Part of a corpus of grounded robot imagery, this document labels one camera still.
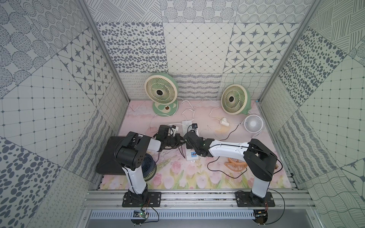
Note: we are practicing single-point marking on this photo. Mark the white power strip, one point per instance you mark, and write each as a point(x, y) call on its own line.
point(190, 153)

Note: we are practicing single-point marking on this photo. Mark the right controller board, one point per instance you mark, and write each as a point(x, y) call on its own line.
point(260, 217)

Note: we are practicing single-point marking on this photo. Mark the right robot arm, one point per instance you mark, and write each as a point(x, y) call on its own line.
point(259, 158)

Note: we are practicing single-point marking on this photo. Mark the left controller board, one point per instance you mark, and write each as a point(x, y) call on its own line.
point(139, 217)

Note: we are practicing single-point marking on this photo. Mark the white plug adapter on table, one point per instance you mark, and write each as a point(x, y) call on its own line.
point(224, 122)

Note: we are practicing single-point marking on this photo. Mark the orange handheld fan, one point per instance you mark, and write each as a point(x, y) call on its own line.
point(236, 165)

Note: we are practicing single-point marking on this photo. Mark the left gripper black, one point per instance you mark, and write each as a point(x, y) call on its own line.
point(176, 140)

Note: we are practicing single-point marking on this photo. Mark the controller board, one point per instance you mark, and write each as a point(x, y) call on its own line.
point(260, 217)
point(139, 217)

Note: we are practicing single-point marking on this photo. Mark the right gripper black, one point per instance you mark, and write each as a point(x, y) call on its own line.
point(187, 146)

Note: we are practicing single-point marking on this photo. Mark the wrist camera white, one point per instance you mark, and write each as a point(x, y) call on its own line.
point(173, 129)
point(194, 128)

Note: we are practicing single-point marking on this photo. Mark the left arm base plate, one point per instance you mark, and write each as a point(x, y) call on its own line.
point(150, 199)

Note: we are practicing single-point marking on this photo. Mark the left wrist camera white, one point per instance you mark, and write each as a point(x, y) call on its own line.
point(173, 129)

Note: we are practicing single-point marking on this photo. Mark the black box at left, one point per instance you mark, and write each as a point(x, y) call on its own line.
point(109, 159)

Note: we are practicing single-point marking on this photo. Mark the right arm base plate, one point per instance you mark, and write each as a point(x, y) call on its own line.
point(250, 200)

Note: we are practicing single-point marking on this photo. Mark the aluminium rail frame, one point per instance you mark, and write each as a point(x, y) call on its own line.
point(200, 199)

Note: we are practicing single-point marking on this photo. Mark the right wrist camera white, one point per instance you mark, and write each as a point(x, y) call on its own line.
point(194, 128)

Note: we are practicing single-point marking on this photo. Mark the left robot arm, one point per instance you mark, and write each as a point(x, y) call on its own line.
point(141, 144)

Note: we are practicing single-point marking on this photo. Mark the small white desk fan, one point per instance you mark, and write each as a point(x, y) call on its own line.
point(253, 124)

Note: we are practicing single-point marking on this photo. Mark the green cream desk fan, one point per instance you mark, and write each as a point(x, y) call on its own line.
point(236, 100)

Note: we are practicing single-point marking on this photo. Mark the dark blue desk fan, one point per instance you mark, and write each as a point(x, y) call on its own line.
point(149, 167)

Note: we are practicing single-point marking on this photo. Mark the large green fan with face base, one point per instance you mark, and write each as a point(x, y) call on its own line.
point(162, 89)

